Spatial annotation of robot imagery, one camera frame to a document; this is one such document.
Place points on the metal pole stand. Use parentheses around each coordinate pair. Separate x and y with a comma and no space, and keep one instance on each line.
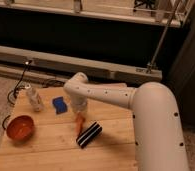
(151,64)

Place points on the orange bowl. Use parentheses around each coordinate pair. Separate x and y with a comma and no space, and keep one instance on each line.
(20,128)

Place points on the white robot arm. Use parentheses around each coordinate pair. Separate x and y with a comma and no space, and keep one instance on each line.
(159,137)

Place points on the black white striped cloth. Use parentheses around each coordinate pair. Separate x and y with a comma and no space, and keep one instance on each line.
(88,135)

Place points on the blue sponge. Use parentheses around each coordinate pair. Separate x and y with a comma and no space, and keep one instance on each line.
(59,105)

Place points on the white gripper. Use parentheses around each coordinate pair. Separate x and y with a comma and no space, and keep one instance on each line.
(79,107)

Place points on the clear plastic bottle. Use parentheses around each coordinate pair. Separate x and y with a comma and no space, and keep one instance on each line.
(34,98)

